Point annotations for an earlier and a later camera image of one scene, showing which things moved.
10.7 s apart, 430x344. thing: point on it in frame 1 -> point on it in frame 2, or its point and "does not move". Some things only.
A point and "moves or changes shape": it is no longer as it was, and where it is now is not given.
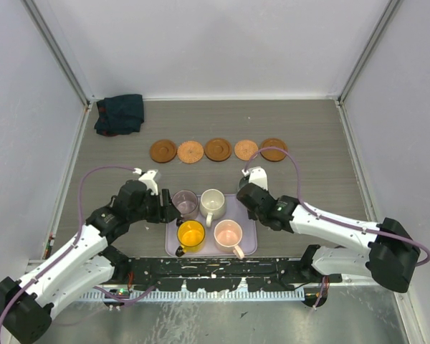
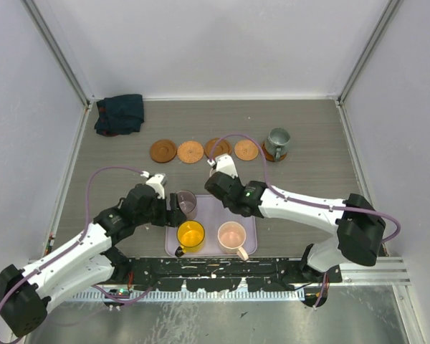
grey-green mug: (243, 183) moves or changes shape
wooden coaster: (218, 149) does not move
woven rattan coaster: (245, 149) does not move
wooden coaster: (163, 151) does not move
